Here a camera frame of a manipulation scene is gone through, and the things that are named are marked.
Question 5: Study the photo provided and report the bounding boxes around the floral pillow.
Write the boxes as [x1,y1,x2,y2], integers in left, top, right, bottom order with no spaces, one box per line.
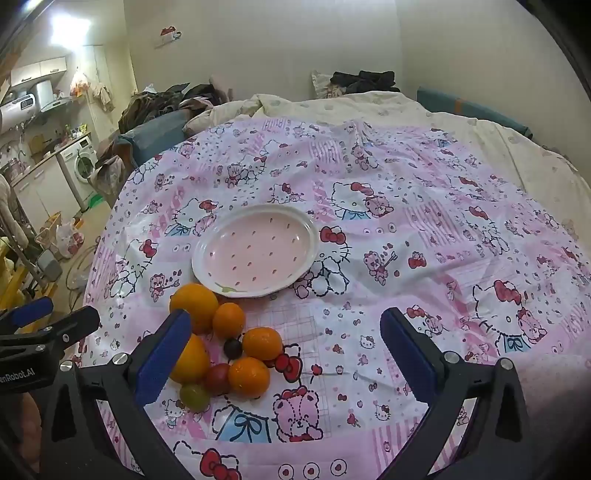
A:
[311,70,345,99]

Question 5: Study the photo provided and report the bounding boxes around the orange hanging plastic bag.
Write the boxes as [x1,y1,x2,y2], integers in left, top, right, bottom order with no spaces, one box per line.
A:
[69,69,90,97]

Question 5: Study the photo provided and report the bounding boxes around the white washing machine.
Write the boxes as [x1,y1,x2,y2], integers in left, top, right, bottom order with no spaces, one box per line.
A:
[58,136,100,210]

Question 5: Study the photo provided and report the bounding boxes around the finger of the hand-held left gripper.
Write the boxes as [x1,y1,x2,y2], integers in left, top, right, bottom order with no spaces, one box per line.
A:
[0,296,55,334]
[0,306,101,358]

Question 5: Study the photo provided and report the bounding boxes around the white water heater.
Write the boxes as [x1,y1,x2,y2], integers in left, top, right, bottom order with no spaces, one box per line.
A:
[0,95,40,134]

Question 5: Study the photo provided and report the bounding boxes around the grey stool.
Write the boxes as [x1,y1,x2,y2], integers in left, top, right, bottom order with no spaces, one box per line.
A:
[37,251,63,282]

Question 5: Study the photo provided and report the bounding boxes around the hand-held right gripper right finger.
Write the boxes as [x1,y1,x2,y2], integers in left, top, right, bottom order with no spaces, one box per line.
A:
[379,307,543,480]

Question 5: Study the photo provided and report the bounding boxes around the dark clothes heap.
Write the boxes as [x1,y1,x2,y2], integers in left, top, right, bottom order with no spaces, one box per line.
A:
[330,70,400,95]

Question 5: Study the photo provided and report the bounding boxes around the yellow wooden frame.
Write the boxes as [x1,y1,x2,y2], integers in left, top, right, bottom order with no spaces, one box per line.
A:
[0,240,28,310]

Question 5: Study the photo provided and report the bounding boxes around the hanging cloth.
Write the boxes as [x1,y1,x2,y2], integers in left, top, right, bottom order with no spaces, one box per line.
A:
[92,83,114,112]

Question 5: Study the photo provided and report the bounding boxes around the cream duvet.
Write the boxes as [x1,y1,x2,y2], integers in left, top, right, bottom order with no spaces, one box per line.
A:
[182,91,591,222]

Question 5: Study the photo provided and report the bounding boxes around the coiled hose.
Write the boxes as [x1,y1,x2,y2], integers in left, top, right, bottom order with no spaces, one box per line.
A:
[65,244,100,291]

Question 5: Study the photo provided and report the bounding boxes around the red tomato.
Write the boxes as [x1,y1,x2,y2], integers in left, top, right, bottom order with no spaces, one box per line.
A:
[205,363,232,396]

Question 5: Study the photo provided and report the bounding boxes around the pile of clothes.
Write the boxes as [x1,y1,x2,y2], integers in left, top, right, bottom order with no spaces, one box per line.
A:
[119,83,232,134]

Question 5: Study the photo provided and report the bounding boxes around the silver range hood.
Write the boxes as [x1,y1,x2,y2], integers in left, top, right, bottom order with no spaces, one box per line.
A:
[30,79,70,114]

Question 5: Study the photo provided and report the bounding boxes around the cream wall cabinets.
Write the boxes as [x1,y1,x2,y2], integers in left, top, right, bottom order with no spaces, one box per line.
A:
[9,55,70,88]

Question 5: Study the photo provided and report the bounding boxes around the teal pillow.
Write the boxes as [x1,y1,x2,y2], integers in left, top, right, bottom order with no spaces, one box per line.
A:
[417,87,534,139]

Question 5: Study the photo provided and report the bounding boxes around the pink strawberry print plate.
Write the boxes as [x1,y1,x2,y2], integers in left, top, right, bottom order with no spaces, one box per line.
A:
[191,204,320,298]

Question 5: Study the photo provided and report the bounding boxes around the kitchen counter cabinet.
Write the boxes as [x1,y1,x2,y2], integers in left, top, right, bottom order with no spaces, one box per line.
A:
[9,138,84,227]

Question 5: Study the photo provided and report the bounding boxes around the large orange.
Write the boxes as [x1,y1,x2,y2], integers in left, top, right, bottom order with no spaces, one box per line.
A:
[169,283,219,335]
[169,333,211,385]

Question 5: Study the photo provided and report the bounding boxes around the white plastic bag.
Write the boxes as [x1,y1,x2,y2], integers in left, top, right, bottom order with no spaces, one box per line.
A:
[55,220,86,259]

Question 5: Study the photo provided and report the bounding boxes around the green tomato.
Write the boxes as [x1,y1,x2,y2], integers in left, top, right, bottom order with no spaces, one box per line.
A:
[180,383,211,413]

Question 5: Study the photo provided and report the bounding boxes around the small mandarin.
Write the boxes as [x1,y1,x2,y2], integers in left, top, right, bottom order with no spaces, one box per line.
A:
[212,302,246,339]
[242,327,283,361]
[228,357,271,398]

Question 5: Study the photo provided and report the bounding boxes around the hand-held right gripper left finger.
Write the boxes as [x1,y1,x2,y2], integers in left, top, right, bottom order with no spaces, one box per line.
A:
[39,309,204,480]

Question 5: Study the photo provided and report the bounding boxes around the red wall hook ornament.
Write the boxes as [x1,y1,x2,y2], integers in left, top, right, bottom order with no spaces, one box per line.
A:
[154,25,183,47]

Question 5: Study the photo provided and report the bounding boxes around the pink cartoon printed blanket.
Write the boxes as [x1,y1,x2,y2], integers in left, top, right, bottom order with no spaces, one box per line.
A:
[76,115,591,480]

